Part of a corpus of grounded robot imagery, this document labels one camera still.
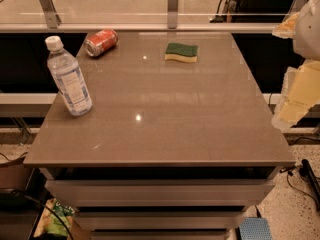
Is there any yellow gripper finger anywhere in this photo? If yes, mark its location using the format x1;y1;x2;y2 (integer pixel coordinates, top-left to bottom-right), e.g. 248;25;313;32
272;13;299;39
271;60;320;130

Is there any green and yellow sponge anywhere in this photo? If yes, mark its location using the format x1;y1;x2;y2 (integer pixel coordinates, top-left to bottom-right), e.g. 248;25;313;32
164;43;198;63

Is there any clear plastic water bottle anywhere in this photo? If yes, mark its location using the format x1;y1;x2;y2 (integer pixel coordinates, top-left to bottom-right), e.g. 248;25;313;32
45;36;93;116

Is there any grey drawer cabinet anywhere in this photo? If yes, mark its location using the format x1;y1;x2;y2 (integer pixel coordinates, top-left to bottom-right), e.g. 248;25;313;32
25;32;294;240

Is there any blue perforated pad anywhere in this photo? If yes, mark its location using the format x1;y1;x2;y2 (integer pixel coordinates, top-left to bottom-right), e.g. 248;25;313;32
239;218;272;240

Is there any red soda can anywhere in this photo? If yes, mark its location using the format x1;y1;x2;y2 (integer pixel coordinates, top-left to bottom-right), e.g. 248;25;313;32
85;29;118;57

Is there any green snack bag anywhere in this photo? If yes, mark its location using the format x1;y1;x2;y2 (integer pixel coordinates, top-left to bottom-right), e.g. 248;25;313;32
33;198;74;240

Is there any middle metal railing post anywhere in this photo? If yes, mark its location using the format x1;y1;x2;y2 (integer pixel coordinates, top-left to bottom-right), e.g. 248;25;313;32
167;0;179;29

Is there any left metal railing post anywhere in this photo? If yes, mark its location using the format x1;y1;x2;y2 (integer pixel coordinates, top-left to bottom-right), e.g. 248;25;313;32
39;0;61;29

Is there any black floor cable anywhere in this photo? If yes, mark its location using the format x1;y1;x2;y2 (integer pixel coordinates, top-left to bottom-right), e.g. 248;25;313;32
0;187;75;240

